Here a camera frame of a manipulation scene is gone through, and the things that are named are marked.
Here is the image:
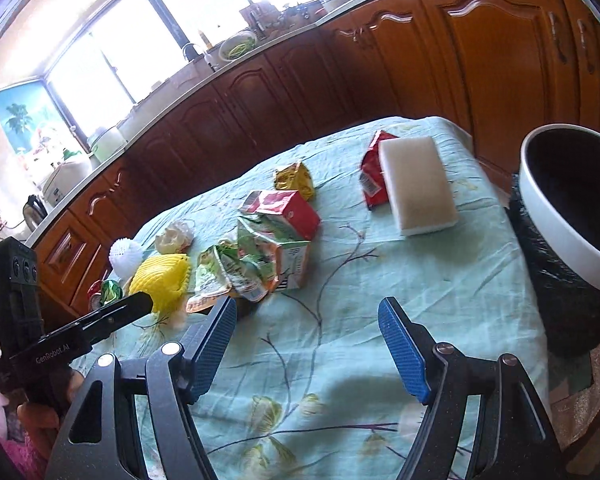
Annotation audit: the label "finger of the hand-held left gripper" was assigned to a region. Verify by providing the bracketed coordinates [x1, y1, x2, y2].
[77, 291, 154, 347]

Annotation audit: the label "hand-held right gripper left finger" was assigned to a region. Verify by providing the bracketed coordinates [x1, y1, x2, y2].
[45, 297, 238, 480]

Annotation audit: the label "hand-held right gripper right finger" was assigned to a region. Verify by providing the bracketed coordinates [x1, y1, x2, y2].
[377, 296, 563, 480]

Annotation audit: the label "yellow foam fruit net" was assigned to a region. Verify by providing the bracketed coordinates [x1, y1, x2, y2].
[127, 253, 191, 315]

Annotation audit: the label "green carton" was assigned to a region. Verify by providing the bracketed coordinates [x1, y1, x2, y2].
[234, 215, 312, 303]

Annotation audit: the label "red drink carton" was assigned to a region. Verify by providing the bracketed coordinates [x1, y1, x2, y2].
[237, 189, 322, 242]

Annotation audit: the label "white foam block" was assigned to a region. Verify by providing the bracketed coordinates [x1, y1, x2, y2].
[378, 136, 459, 237]

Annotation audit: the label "red snack wrapper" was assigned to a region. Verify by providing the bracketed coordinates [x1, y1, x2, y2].
[360, 130, 402, 211]

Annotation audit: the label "yellow wrapper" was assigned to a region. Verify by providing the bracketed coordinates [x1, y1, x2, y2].
[272, 160, 317, 202]

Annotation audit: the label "white bin with black bag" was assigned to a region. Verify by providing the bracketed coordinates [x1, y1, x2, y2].
[507, 124, 600, 358]

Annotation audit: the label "person's left hand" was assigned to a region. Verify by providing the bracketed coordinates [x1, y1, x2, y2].
[19, 370, 83, 461]

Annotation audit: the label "white foam fruit net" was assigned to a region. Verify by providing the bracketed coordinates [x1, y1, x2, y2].
[108, 238, 144, 279]

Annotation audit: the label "green flattened pouch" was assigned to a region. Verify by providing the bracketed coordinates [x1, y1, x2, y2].
[186, 242, 241, 315]

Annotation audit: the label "teal floral tablecloth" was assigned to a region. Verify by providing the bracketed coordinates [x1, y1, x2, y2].
[82, 116, 551, 480]

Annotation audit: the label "crumpled clear plastic wrap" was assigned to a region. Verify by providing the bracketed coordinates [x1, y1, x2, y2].
[154, 220, 194, 257]

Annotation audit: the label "stainless steel kettle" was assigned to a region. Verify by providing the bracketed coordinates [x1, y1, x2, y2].
[22, 193, 49, 232]

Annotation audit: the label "white rice cooker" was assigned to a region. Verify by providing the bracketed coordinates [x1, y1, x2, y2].
[41, 156, 94, 207]

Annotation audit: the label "white green lidded pot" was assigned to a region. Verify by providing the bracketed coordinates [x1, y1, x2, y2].
[89, 125, 129, 162]

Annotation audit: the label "kitchen window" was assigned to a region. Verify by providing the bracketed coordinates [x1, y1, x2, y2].
[0, 0, 381, 108]

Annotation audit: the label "bowl of green vegetables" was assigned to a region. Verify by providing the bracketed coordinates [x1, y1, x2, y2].
[219, 30, 259, 62]

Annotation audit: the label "brown wooden lower cabinets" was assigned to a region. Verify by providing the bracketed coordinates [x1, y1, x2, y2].
[30, 0, 600, 321]

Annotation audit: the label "wooden knife rack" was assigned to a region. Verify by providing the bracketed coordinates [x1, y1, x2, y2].
[239, 4, 272, 39]

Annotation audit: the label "palm tree wall poster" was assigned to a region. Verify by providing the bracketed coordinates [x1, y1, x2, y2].
[0, 81, 76, 163]

